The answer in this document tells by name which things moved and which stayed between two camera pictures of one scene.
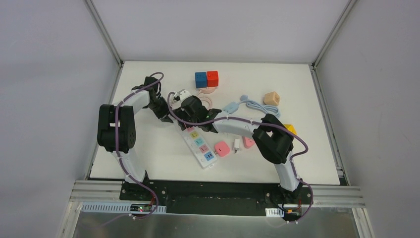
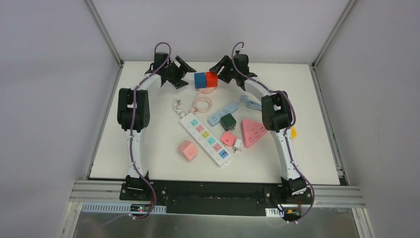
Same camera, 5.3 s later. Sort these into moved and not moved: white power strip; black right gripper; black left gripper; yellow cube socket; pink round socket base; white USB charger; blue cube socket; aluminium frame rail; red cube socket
Moved: black left gripper; black right gripper; white power strip
Not moved: yellow cube socket; pink round socket base; blue cube socket; aluminium frame rail; white USB charger; red cube socket
